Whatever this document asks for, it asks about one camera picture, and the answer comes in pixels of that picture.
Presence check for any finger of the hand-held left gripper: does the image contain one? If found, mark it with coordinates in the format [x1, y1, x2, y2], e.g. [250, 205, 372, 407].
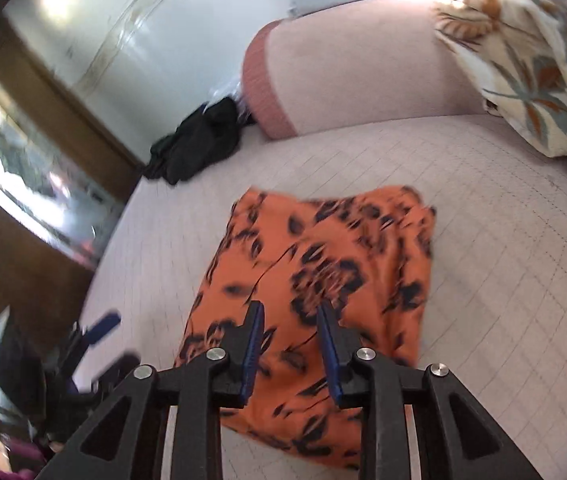
[66, 311, 122, 357]
[91, 354, 141, 394]

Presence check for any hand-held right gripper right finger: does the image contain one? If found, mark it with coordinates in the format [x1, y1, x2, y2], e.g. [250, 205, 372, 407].
[316, 301, 529, 480]

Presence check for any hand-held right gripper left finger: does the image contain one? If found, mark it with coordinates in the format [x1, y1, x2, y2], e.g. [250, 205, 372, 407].
[36, 300, 267, 480]

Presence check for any orange floral blouse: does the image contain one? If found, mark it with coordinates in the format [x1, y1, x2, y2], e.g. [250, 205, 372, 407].
[174, 185, 437, 472]

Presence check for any wooden door with stained glass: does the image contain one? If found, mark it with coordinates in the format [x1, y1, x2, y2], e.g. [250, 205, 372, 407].
[0, 10, 147, 413]

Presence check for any black garment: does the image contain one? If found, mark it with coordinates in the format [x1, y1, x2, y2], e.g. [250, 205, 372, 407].
[142, 97, 244, 186]

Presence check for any quilted pink mattress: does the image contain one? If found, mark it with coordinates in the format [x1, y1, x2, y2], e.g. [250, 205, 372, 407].
[71, 110, 567, 480]

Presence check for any clear plastic bag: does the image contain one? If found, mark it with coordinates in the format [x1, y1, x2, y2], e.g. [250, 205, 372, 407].
[204, 77, 258, 126]

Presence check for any pink bolster cushion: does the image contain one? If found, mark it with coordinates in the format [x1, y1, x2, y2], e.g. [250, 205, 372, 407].
[241, 0, 489, 141]

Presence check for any floral leaf-print blanket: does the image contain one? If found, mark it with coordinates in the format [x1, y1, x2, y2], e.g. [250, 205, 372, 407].
[432, 0, 567, 159]

